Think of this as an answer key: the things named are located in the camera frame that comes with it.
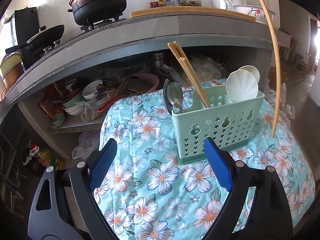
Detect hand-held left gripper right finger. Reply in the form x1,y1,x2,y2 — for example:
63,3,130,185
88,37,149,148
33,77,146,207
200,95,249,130
203,137,293,240

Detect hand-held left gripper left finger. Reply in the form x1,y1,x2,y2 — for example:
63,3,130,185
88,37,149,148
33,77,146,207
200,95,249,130
28,138,118,240

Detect green plastic utensil caddy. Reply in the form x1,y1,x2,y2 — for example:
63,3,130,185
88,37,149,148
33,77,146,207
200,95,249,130
171,84,265,165

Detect white scalloped plastic spoon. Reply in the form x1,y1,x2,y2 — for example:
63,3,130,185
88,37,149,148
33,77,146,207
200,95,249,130
226,70,259,103

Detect metal spoon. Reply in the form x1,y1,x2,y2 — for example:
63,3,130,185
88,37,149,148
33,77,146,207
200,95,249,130
164,79,173,117
167,82,186,113

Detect white round plastic spoon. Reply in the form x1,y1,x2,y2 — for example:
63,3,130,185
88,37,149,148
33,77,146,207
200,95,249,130
238,65,261,83

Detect white plastic bag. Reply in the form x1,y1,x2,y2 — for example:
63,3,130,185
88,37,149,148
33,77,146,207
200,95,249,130
72,130,100,161

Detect floral enamel basin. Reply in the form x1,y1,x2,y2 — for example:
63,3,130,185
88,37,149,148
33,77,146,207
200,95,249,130
234,4,276,25

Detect floral quilted cloth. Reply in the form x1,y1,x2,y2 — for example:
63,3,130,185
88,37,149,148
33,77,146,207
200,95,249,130
99,79,316,240

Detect clear plastic bag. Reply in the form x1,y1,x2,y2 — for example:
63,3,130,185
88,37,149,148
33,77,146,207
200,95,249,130
79,101,102,123

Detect yellow cooking oil bottle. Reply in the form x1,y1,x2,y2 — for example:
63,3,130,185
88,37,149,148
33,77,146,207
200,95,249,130
31,145,65,173

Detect small grey bowl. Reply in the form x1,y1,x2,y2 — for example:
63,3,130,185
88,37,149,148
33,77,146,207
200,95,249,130
52,111,66,126

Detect wooden chair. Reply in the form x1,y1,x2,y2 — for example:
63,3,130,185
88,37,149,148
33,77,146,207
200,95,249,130
295,52,311,68

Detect green ceramic bowl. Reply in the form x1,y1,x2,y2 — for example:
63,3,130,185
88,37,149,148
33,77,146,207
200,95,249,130
62,92,83,109

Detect white ceramic bowl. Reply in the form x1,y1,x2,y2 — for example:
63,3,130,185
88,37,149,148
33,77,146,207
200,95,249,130
82,80,103,100

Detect dark liquid bottle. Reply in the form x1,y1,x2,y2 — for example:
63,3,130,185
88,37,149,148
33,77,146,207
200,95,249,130
21,148,38,175

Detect red snack packets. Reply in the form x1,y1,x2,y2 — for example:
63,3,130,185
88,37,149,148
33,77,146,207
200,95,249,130
37,90,65,119

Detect bundle of brown chopsticks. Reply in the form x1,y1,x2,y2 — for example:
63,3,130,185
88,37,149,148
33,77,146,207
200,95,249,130
110,76,137,97

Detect cardboard box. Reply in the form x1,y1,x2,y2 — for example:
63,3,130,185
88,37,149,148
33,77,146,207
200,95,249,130
269,66,282,86

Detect crumpled clear plastic wrap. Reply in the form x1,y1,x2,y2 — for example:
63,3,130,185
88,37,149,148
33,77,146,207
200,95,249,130
269,82,296,121

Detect pink plastic basin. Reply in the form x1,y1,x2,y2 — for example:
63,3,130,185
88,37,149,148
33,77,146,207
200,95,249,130
114,74,160,98

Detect bag of flatbread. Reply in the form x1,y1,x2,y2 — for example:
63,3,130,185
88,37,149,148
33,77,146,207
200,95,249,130
181,57,229,83

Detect glass pickle jar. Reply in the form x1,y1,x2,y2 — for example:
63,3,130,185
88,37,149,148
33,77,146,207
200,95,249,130
179,0,202,7

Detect wooden cutting board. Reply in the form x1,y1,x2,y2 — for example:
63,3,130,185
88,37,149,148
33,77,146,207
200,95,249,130
129,6,257,22

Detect stacked steel pots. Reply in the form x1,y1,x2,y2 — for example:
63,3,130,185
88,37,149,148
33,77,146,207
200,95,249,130
149,51,168,68

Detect brown enamel pot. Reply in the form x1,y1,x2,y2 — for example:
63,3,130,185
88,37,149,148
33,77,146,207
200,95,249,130
0,65,24,91

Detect concrete kitchen counter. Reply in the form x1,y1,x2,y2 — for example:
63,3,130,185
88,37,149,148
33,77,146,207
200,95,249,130
0,12,292,125

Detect cream enamel pot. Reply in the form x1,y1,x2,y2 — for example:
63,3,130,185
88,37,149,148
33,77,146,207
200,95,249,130
0,53,22,74

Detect black wok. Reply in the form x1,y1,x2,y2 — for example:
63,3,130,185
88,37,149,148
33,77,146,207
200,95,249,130
5,24,65,54

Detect gas stove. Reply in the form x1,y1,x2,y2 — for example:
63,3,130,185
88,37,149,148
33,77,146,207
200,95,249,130
32,17,128,55

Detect black appliance panel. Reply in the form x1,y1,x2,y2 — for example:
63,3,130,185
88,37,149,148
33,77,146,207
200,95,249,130
11,7,38,67

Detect large black stockpot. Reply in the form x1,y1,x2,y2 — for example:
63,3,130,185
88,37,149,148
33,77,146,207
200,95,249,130
67,0,135,26

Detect red handled utensil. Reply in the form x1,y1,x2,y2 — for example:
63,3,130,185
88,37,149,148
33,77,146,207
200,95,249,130
97,100,118,113

